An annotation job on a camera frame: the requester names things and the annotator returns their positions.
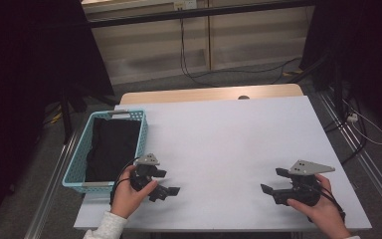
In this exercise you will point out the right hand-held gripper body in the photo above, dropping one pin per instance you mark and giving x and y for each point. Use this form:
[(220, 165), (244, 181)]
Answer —
[(305, 192)]

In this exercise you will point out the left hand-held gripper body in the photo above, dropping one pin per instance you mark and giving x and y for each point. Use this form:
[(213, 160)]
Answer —
[(142, 179)]

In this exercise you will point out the black pants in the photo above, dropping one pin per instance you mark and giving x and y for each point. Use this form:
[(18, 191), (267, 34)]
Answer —
[(112, 149)]

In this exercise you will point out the light blue plastic basket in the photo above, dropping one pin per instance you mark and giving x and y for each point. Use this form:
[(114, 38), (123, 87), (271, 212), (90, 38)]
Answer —
[(79, 156)]

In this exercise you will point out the person's left hand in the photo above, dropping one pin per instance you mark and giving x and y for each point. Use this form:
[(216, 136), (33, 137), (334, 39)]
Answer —
[(126, 199)]

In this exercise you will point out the person's right hand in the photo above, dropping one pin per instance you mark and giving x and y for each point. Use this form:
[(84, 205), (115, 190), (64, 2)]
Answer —
[(326, 215)]

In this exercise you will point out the white table cover sheet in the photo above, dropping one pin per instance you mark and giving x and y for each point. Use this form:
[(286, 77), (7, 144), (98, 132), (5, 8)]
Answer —
[(229, 149)]

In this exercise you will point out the round table grommet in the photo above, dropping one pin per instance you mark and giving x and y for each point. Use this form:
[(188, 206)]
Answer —
[(243, 97)]

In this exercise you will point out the white plug adapter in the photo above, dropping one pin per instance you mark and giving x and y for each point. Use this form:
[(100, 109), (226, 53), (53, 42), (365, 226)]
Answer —
[(352, 117)]

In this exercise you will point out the black metal stand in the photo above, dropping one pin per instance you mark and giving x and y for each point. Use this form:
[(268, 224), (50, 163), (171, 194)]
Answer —
[(337, 86), (67, 119)]

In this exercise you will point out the narrow black curtain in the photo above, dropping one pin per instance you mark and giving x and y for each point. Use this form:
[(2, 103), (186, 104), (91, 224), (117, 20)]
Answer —
[(371, 49)]

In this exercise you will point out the black horizontal bar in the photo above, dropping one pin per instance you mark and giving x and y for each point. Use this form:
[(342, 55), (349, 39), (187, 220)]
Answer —
[(192, 13)]

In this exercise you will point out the wide black curtain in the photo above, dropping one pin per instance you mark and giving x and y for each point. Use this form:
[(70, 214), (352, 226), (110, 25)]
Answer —
[(20, 66)]

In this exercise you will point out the aluminium floor rail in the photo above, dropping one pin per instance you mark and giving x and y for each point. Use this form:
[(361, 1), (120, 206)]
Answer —
[(51, 189), (371, 169)]

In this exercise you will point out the white wall socket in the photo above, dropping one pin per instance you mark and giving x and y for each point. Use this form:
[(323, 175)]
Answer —
[(185, 4)]

